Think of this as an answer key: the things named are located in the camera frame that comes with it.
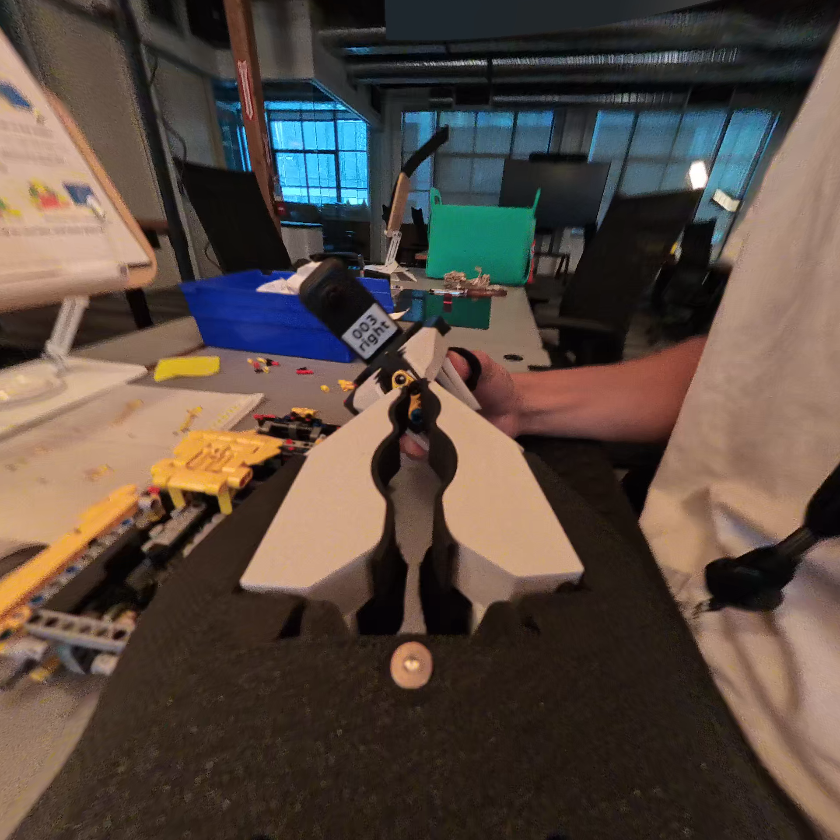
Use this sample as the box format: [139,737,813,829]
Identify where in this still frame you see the wide wall window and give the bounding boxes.
[402,108,780,225]

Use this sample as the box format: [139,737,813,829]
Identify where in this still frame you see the person's right forearm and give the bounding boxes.
[512,335,710,445]

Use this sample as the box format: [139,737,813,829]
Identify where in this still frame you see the brown pipe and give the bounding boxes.
[223,0,284,227]

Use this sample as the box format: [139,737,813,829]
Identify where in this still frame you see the pile of small coloured pins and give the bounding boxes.
[246,356,357,393]

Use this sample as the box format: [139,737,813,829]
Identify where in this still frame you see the yellow toy car model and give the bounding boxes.
[0,407,342,680]

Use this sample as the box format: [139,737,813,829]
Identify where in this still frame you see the black wall screen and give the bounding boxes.
[499,157,613,232]

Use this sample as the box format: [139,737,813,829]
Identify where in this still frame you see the black lanyard clip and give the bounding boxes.
[704,466,840,613]

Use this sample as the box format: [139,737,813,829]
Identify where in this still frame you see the instruction booklet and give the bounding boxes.
[0,384,265,559]

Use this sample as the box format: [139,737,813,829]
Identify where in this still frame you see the printed paper sheet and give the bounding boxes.
[0,33,130,294]

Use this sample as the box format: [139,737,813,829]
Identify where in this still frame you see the yellow paper sheet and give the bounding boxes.
[154,356,221,383]

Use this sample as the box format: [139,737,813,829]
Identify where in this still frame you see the grey side table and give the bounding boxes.
[364,266,553,373]

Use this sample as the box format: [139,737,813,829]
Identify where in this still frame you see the dark flat panel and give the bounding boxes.
[180,161,293,273]

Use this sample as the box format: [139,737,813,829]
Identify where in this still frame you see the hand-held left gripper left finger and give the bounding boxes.
[239,387,403,608]

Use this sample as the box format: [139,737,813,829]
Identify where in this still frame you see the green sheet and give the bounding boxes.
[427,187,542,284]

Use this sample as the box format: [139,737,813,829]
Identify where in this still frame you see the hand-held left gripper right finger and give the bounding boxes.
[427,382,585,608]

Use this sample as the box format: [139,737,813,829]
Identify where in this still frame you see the blue plastic bin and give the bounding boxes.
[180,269,396,364]

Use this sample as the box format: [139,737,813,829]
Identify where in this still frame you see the white waste bin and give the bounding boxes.
[282,223,326,265]

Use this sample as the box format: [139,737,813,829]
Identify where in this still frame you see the crumpled white paper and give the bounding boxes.
[256,261,324,294]

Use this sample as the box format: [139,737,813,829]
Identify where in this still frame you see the grey desk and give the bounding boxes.
[0,315,408,821]

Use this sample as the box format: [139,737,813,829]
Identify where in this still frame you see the person's right hand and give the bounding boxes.
[400,348,526,460]

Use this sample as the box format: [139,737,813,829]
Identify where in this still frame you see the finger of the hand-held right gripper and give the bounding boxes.
[406,327,455,380]
[344,376,399,416]

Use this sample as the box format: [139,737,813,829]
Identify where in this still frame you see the white clipboard stand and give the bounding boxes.
[0,295,148,437]

